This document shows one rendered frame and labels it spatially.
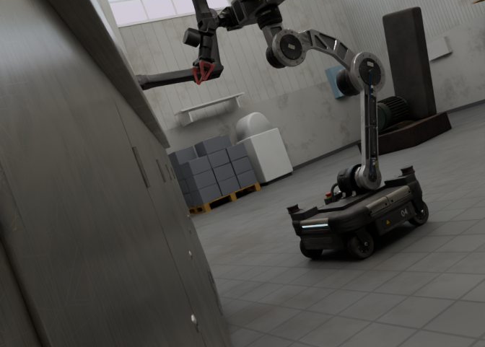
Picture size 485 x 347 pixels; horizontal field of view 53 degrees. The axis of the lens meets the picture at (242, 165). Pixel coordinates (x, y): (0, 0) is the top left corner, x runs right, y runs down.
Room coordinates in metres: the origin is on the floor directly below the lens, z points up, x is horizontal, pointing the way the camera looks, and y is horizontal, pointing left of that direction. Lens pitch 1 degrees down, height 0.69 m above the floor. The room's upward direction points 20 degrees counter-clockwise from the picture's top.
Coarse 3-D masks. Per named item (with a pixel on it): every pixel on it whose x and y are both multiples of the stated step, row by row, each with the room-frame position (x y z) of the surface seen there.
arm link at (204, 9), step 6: (192, 0) 2.15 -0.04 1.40; (198, 0) 2.13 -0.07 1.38; (204, 0) 2.14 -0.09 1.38; (198, 6) 2.12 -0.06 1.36; (204, 6) 2.13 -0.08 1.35; (198, 12) 2.13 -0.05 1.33; (204, 12) 2.12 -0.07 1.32; (210, 12) 2.13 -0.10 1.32; (198, 18) 2.14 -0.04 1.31; (204, 18) 2.11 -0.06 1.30; (210, 18) 2.13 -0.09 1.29; (198, 24) 2.16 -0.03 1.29; (204, 24) 2.11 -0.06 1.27; (216, 24) 2.14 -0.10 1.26; (204, 30) 2.13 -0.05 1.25
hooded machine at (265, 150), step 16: (240, 128) 9.28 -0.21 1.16; (256, 128) 9.09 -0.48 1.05; (272, 128) 9.27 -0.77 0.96; (256, 144) 8.99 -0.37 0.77; (272, 144) 9.16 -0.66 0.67; (256, 160) 9.01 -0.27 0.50; (272, 160) 9.09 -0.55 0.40; (288, 160) 9.27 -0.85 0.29; (256, 176) 9.18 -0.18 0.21; (272, 176) 9.03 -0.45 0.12; (288, 176) 9.25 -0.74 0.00
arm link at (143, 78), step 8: (168, 72) 2.45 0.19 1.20; (176, 72) 2.47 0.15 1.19; (184, 72) 2.49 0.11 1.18; (192, 72) 2.50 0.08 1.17; (144, 80) 2.37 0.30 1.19; (152, 80) 2.39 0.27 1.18; (160, 80) 2.41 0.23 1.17; (168, 80) 2.43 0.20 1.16; (176, 80) 2.46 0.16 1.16; (184, 80) 2.49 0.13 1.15; (192, 80) 2.53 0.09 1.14; (144, 88) 2.40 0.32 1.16
